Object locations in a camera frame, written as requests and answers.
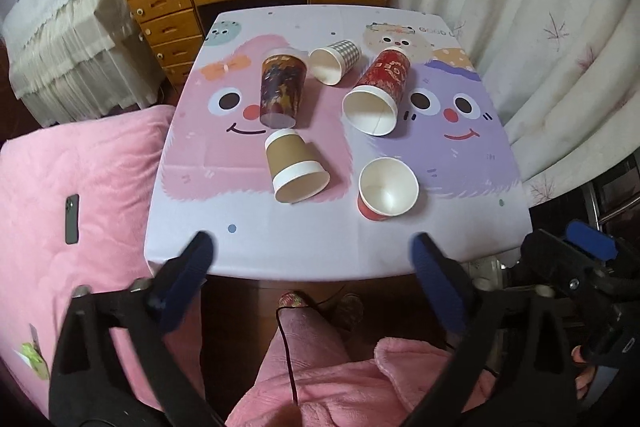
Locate brown paper cup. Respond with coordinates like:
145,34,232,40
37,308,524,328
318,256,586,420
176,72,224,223
264,128,332,204

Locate metal chair frame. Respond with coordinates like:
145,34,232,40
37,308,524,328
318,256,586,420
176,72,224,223
580,164,640,234

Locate person's leg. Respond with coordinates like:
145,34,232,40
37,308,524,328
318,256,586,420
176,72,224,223
276,306,348,365

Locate dark printed tall cup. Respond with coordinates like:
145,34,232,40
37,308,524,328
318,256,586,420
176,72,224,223
258,48,309,129

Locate pink fleece robe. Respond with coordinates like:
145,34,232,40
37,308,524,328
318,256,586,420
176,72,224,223
225,336,501,427

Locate floral slipper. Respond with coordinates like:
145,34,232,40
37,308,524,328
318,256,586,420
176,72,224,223
276,290,311,311
334,293,365,333

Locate black cable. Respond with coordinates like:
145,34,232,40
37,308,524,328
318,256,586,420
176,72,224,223
276,306,301,405

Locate large red paper cup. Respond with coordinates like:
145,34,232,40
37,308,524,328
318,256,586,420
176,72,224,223
341,48,412,138

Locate white leaf-print curtain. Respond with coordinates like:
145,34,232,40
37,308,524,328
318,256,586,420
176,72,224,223
377,0,640,208

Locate black smartphone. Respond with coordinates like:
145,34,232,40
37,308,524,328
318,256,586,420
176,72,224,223
64,193,81,245

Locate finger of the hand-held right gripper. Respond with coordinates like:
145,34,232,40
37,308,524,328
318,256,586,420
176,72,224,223
520,219,621,299

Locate green sticker packet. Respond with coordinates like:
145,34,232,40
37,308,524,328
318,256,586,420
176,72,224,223
14,323,52,381

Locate checkered paper cup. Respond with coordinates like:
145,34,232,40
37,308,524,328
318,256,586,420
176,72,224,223
308,39,362,86

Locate person's right hand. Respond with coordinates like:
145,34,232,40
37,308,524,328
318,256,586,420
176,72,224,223
570,343,608,405

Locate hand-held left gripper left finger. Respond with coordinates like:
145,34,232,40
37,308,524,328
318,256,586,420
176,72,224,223
48,231,227,427

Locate small red paper cup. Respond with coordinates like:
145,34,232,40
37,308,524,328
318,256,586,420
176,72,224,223
356,157,420,223

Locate pink fleece blanket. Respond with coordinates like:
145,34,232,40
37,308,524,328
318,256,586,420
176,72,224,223
0,104,207,419

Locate white lace furniture cover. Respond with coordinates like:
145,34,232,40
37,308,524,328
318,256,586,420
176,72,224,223
1,0,168,128

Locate cartoon printed tablecloth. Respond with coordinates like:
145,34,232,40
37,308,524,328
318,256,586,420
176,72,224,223
144,4,533,281

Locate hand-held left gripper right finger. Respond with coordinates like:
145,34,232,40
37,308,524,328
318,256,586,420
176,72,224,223
400,232,577,427

